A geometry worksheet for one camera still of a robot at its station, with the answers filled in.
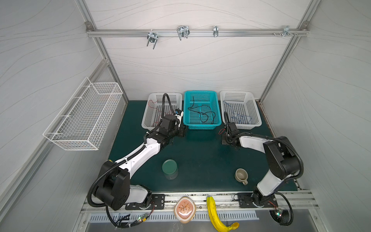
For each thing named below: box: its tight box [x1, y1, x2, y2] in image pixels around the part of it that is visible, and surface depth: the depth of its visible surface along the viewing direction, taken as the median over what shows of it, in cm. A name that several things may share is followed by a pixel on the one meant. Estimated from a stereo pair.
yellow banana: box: [206, 196, 240, 232], surface depth 66 cm
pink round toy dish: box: [173, 196, 197, 224], surface depth 70 cm
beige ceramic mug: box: [234, 168, 249, 186], surface depth 80 cm
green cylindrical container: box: [161, 159, 179, 181], surface depth 77 cm
